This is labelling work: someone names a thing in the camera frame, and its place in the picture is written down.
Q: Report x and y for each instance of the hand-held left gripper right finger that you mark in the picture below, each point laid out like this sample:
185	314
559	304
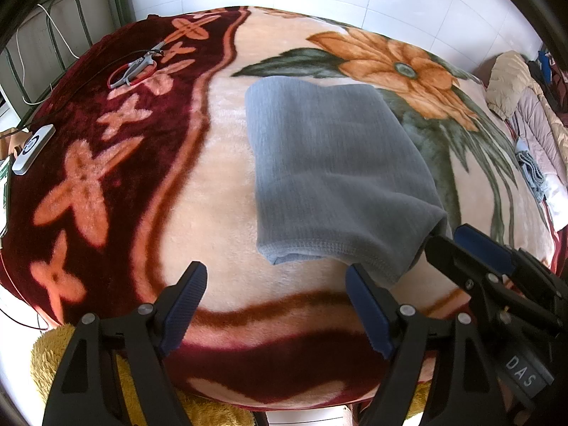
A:
368	315

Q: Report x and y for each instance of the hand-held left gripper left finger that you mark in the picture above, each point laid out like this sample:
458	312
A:
184	306

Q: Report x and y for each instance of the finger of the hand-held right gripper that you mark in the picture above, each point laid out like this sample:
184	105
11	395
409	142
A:
448	253
483	242

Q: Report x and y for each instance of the grey pants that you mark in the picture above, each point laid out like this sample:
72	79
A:
333	164

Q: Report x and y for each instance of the small blue-grey cloth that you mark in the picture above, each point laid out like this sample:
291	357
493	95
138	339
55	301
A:
530	168

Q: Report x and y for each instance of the white cloth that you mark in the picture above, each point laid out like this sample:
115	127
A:
557	195

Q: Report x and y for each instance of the floral plush blanket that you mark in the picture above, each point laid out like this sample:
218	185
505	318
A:
199	177

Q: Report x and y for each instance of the pink puffer jacket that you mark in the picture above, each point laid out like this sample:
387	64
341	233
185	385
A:
534	120

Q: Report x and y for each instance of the beige puffer jacket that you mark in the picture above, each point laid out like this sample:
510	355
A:
503	84

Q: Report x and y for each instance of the dark red clothing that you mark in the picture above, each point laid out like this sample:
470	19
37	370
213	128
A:
560	84

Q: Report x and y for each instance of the blue item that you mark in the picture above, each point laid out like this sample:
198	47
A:
543	60

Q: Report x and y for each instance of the white controller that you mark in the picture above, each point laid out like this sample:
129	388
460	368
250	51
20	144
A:
33	148

